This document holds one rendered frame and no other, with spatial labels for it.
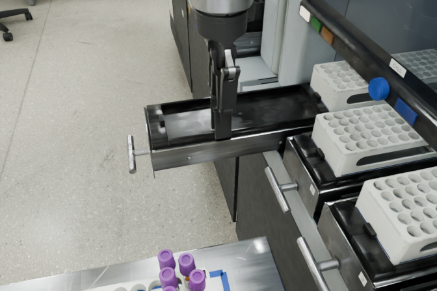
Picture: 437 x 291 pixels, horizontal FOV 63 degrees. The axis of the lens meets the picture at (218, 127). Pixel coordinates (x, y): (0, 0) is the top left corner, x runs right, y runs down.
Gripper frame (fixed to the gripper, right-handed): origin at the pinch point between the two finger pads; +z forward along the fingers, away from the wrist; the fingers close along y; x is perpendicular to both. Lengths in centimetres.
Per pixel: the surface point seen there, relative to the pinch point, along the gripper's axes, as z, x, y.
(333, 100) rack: -0.1, -22.0, -0.2
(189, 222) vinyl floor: 84, 3, 38
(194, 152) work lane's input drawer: 5.4, 5.5, -2.2
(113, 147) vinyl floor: 84, 33, 91
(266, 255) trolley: 2.4, 0.4, -26.1
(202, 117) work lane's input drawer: 4.0, 2.4, 5.4
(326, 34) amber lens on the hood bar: -13.9, -17.6, 0.2
